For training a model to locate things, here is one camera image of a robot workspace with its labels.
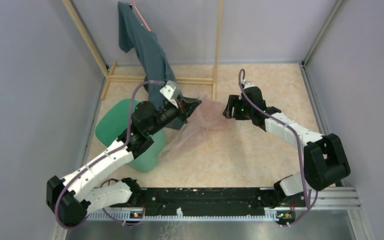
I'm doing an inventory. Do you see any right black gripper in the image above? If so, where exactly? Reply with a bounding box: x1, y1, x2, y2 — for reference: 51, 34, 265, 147
223, 94, 254, 121

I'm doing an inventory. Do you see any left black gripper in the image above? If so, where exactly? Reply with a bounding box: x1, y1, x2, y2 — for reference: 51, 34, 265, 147
147, 94, 202, 136

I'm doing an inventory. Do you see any pink plastic trash bag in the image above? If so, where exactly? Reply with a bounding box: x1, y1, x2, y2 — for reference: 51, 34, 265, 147
158, 94, 233, 160

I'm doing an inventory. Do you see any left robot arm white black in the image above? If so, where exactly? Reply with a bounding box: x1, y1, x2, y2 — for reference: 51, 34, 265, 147
46, 96, 202, 230

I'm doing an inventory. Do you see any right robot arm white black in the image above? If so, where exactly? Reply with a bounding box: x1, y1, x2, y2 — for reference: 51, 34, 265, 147
223, 86, 351, 206

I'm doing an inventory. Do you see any green plastic trash bin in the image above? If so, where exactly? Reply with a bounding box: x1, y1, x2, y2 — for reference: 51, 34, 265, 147
95, 98, 167, 173

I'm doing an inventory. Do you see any dark teal hanging cloth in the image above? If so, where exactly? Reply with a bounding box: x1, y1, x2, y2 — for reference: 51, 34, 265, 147
117, 1, 190, 131

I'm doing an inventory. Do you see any pink clothes hanger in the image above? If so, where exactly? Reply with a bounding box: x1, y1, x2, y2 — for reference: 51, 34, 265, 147
130, 0, 152, 32

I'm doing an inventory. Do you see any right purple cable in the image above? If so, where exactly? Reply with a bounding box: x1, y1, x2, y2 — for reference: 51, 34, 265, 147
237, 68, 319, 228

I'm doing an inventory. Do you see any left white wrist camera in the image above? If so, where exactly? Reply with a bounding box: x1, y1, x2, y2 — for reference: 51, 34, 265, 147
159, 80, 181, 108

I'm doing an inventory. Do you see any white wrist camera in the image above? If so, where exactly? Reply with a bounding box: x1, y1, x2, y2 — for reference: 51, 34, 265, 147
159, 80, 181, 108
241, 80, 255, 90

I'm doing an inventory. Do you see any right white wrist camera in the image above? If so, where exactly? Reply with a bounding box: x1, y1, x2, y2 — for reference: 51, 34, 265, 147
241, 80, 255, 90

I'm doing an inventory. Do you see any wooden clothes rack frame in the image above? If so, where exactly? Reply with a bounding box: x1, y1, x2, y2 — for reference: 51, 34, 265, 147
62, 0, 224, 101

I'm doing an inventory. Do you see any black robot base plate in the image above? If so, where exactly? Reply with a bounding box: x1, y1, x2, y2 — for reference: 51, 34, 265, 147
109, 187, 307, 218

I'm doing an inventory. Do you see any grey slotted cable duct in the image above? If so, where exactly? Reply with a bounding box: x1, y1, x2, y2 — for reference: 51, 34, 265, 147
88, 207, 298, 225

